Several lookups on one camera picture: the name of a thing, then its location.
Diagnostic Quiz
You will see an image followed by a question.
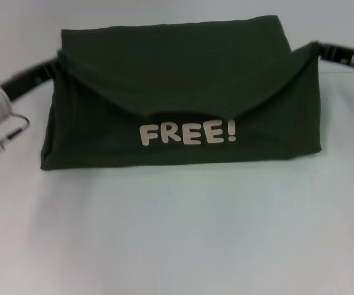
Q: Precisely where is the left arm cable with plug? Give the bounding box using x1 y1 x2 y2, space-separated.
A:
0 112 31 153

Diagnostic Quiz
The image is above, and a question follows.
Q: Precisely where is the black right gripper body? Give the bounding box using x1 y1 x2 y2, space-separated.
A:
316 41 354 75

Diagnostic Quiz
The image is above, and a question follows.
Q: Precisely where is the dark green shirt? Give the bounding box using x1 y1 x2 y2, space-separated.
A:
39 13 323 173

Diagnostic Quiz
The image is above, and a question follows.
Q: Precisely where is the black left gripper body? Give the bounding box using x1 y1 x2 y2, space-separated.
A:
0 56 60 103

